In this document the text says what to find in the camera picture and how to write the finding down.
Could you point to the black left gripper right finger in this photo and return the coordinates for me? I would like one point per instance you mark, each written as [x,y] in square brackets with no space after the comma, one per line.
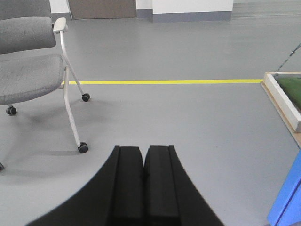
[171,198]

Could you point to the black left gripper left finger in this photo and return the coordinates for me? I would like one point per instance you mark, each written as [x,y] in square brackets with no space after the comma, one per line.
[113,197]

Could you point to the blue door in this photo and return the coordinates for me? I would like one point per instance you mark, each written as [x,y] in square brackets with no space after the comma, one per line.
[286,209]

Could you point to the blue door platform plywood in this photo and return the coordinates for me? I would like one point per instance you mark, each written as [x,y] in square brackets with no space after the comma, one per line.
[296,136]

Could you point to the brown background door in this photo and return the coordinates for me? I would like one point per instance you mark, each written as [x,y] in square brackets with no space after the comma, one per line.
[102,9]

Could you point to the yellow floor tape line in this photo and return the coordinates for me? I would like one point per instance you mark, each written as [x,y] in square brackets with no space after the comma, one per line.
[169,82]

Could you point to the grey rolling office chair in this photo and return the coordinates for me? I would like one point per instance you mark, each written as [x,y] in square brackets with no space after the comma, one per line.
[27,25]

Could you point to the white pillar grey base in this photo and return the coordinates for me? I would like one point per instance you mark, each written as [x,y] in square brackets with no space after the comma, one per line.
[168,11]

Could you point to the white side rail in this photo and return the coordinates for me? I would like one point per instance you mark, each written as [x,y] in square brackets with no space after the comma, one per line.
[290,110]

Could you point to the white back rail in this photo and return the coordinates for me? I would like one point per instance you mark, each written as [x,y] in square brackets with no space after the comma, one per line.
[284,73]

